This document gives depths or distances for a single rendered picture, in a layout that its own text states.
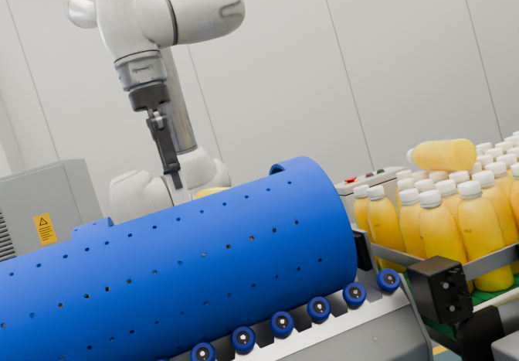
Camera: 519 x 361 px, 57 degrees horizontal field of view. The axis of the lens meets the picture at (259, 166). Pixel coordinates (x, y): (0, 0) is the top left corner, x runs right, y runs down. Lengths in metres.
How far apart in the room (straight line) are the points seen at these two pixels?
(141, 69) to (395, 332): 0.67
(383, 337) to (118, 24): 0.75
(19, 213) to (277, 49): 2.24
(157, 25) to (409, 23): 3.44
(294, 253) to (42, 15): 3.36
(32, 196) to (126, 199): 1.12
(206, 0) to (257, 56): 2.87
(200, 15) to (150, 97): 0.19
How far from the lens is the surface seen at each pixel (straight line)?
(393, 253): 1.09
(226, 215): 0.85
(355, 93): 3.97
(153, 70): 0.92
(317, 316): 0.92
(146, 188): 1.51
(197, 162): 1.52
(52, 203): 2.55
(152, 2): 0.95
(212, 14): 0.97
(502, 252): 0.98
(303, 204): 0.87
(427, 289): 0.88
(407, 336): 0.99
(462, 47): 4.41
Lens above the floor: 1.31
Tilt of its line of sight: 4 degrees down
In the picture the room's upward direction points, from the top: 17 degrees counter-clockwise
